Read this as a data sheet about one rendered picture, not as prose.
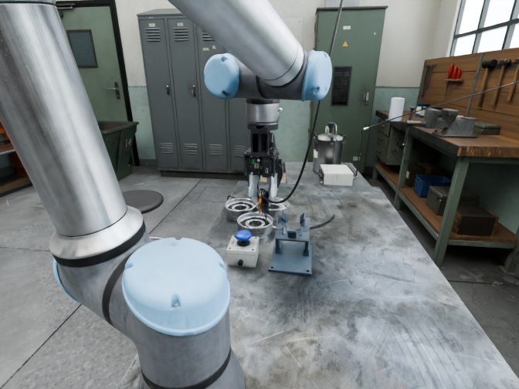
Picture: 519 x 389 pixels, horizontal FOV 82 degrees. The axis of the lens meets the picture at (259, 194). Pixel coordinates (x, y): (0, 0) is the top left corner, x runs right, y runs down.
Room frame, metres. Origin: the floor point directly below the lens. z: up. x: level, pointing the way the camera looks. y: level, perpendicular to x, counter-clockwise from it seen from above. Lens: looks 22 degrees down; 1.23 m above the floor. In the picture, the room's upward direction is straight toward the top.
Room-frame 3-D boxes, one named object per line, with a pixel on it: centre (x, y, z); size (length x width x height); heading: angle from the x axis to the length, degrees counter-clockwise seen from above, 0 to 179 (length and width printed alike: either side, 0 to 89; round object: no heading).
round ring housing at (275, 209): (0.90, -0.05, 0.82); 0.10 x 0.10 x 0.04
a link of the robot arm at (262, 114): (0.69, -0.01, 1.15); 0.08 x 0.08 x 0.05
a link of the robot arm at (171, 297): (0.29, 0.10, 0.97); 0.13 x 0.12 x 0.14; 57
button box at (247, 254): (0.63, 0.04, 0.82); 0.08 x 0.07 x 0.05; 173
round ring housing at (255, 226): (0.78, 0.01, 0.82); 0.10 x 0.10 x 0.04
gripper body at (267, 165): (0.69, -0.01, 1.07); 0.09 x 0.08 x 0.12; 170
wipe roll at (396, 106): (2.79, -1.24, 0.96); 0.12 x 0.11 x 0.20; 83
